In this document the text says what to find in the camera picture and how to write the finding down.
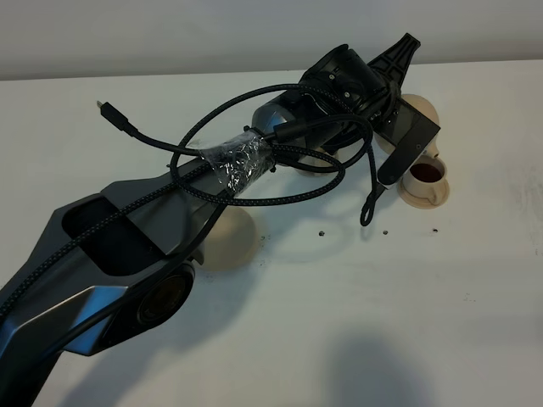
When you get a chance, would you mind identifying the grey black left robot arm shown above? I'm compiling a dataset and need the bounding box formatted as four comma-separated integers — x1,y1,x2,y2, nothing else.
1,34,439,406

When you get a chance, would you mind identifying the black smooth USB cable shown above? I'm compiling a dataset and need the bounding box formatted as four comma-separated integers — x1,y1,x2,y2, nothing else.
0,99,366,378

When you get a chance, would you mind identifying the beige teacup far right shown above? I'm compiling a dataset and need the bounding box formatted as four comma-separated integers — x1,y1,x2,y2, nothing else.
402,156,447,182

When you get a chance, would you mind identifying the beige saucer far right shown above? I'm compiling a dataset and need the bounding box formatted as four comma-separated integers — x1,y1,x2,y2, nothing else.
398,176,450,209

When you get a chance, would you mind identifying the beige teapot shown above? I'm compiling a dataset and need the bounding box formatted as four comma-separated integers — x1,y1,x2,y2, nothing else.
375,93,439,159

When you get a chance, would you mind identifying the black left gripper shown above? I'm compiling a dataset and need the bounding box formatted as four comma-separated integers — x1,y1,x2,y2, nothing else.
360,33,440,187

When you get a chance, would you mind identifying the beige teapot saucer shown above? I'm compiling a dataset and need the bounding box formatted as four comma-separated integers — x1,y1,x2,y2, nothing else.
201,207,259,271

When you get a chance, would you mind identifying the black braided cable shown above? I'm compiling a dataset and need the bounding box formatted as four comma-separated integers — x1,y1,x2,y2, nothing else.
0,82,387,327

